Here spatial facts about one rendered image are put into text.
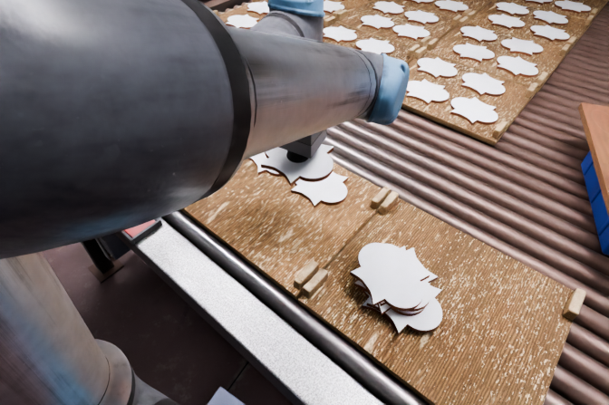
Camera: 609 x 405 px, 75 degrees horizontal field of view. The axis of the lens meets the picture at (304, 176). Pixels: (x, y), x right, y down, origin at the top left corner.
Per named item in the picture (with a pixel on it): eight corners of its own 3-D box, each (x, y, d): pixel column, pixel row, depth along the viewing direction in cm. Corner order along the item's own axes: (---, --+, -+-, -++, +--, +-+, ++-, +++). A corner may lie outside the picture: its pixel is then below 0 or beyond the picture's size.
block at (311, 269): (299, 292, 75) (299, 284, 73) (292, 286, 76) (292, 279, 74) (319, 271, 79) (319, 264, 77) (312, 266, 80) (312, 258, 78)
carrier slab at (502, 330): (516, 471, 57) (520, 468, 56) (297, 303, 76) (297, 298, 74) (578, 299, 76) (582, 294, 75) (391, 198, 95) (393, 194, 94)
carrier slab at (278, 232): (296, 301, 76) (296, 296, 75) (167, 199, 95) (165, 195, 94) (391, 198, 95) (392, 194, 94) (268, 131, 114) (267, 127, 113)
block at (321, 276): (309, 300, 74) (309, 293, 72) (302, 294, 75) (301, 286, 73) (328, 278, 77) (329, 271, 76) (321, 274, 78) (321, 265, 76)
